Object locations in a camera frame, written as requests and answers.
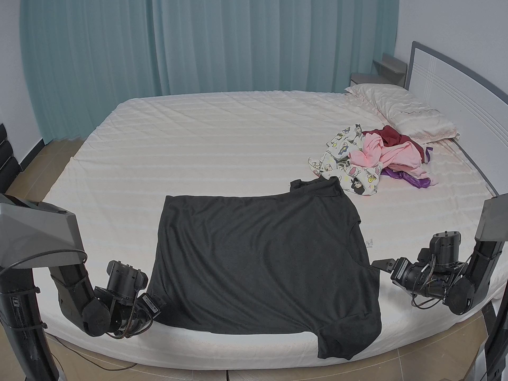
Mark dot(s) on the grey bedside table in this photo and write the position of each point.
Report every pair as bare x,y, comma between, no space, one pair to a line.
373,77

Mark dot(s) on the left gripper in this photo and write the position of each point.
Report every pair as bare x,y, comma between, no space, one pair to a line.
153,306

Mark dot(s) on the cream pillow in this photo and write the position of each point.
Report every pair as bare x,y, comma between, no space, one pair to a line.
412,113

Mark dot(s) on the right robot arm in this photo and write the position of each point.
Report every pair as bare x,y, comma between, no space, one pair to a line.
464,288

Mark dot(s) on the white printed garment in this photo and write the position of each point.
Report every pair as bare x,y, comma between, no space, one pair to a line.
345,169

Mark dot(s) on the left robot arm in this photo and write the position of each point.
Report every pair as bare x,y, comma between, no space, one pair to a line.
35,228

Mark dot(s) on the dark red garment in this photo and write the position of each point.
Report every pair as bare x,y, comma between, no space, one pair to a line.
391,135

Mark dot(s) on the pink garment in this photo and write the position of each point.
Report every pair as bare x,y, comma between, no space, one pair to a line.
397,157

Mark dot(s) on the black T-shirt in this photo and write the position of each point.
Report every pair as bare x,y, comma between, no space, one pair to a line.
258,260

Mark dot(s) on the purple garment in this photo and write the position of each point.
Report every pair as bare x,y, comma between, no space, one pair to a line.
412,180

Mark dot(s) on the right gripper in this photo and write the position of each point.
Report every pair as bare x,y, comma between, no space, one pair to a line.
407,274

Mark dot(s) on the blue-green curtain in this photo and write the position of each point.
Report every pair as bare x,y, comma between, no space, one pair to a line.
87,54
277,30

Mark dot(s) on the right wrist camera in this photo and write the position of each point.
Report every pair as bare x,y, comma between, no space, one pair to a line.
424,255

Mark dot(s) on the bed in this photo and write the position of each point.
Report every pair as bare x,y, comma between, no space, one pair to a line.
218,141

